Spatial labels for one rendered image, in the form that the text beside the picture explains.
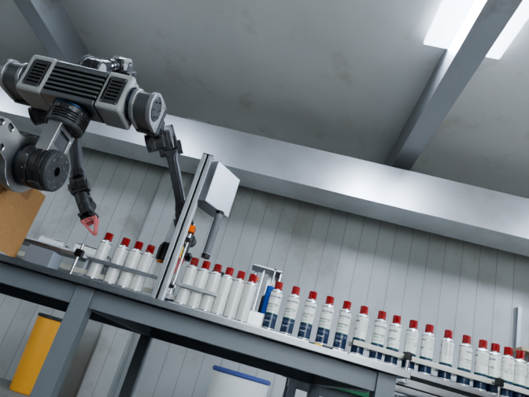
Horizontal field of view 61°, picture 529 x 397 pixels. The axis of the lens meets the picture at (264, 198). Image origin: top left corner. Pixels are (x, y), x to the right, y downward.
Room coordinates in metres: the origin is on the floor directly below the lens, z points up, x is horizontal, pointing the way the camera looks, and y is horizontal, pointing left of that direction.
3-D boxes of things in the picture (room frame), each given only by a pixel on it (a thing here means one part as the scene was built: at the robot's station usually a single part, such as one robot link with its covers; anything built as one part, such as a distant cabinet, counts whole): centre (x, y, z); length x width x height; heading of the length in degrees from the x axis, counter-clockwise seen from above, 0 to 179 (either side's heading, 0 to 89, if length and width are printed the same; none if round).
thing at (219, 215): (1.81, 0.16, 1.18); 0.04 x 0.04 x 0.21
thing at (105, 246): (1.92, 0.60, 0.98); 0.05 x 0.05 x 0.20
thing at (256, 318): (1.99, -0.10, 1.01); 0.14 x 0.13 x 0.26; 88
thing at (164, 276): (1.77, 0.29, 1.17); 0.04 x 0.04 x 0.67; 88
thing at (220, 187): (1.83, 0.22, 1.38); 0.17 x 0.10 x 0.19; 143
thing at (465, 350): (1.87, -0.98, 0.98); 0.05 x 0.05 x 0.20
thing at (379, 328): (1.88, -0.62, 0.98); 0.05 x 0.05 x 0.20
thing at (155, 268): (2.20, 0.39, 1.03); 0.09 x 0.09 x 0.30
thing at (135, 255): (1.92, 0.46, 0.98); 0.05 x 0.05 x 0.20
